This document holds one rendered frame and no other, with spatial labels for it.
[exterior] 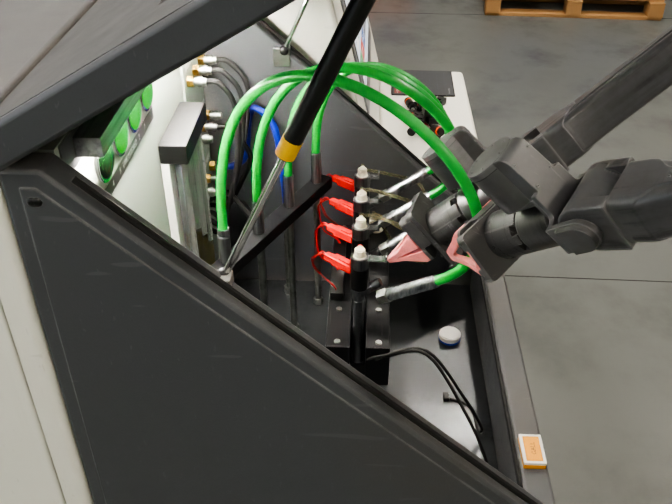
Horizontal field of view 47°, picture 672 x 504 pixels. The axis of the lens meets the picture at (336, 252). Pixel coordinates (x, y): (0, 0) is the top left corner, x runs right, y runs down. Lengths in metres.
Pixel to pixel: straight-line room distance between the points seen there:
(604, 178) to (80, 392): 0.58
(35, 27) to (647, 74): 0.71
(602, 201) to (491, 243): 0.18
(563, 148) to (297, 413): 0.47
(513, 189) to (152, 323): 0.38
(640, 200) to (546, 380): 1.92
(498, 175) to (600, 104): 0.27
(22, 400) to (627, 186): 0.66
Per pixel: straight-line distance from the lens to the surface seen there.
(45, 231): 0.76
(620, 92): 1.03
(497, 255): 0.89
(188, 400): 0.86
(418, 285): 1.01
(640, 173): 0.74
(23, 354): 0.87
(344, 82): 0.92
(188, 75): 1.26
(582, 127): 1.02
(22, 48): 0.86
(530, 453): 1.10
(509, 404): 1.17
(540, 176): 0.79
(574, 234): 0.76
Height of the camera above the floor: 1.78
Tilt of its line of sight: 35 degrees down
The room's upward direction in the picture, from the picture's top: straight up
